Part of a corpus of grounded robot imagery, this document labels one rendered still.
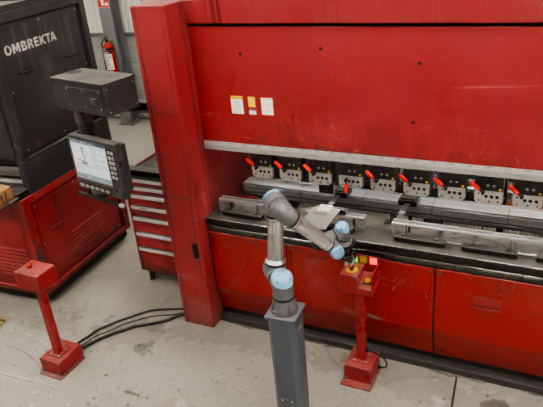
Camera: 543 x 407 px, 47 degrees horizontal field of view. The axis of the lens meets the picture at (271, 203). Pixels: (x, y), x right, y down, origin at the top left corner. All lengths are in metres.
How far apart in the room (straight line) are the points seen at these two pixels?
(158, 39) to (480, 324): 2.55
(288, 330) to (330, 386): 0.80
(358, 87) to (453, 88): 0.52
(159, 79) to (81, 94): 0.48
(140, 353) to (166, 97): 1.82
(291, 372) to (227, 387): 0.70
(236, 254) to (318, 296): 0.64
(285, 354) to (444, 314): 1.04
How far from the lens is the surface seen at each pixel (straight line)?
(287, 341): 3.45
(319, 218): 3.84
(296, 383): 3.64
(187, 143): 4.00
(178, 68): 3.89
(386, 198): 4.11
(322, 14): 3.53
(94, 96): 3.72
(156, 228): 4.99
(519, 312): 3.84
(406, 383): 4.13
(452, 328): 3.99
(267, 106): 3.83
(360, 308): 3.84
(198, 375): 4.29
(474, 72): 3.40
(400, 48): 3.45
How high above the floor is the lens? 2.77
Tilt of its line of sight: 26 degrees down
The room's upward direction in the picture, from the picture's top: 5 degrees counter-clockwise
